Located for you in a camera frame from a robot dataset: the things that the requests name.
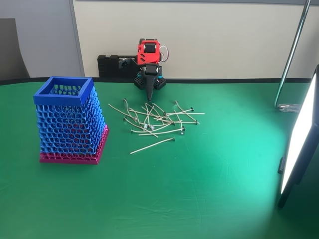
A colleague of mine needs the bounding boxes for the candle wick with metal base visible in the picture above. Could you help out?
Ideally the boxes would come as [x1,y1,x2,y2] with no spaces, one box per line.
[153,116,200,125]
[151,101,175,124]
[162,112,206,117]
[138,126,186,137]
[173,109,185,136]
[130,122,175,133]
[147,104,155,130]
[108,103,139,122]
[174,100,201,124]
[130,136,176,155]
[129,109,149,130]
[128,107,174,124]
[122,98,135,120]
[122,117,160,138]
[144,102,165,126]
[164,107,194,117]

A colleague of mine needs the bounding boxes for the black perforated arm base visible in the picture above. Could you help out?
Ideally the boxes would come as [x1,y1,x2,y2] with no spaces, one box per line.
[134,74,167,91]

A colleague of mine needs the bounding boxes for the blue and magenta mesh basket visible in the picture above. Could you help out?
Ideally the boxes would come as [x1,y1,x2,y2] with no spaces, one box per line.
[33,76,110,165]

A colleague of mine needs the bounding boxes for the black plastic tool case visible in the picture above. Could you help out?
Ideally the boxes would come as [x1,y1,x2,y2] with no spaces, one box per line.
[97,54,140,78]

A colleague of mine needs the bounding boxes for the green table cloth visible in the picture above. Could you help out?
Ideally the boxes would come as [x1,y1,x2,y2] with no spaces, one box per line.
[0,77,319,239]

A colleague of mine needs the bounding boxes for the chrome metal stand pole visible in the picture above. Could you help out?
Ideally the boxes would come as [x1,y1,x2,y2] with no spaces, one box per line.
[274,0,312,114]

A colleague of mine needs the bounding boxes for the black framed LED light panel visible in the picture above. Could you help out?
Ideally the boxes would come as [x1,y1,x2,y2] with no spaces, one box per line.
[277,64,319,209]

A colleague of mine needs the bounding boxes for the red and white servo cable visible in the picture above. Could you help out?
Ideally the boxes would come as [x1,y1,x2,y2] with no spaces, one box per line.
[159,45,171,63]

